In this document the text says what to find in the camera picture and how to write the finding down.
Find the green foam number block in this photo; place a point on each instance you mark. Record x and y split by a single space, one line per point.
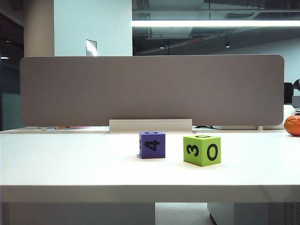
201 154

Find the purple foam number block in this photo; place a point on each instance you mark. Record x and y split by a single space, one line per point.
158 152

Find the grey fabric desk divider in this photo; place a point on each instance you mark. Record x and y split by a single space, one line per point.
150 89

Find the pink paper sheet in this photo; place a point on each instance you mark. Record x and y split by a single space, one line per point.
82 127

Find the white rounded object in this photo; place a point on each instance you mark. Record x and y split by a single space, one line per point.
289 110

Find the black monitor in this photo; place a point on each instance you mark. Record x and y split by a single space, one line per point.
288 93

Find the orange fruit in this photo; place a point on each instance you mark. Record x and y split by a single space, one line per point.
293 126

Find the wall poster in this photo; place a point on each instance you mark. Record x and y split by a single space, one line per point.
91 48

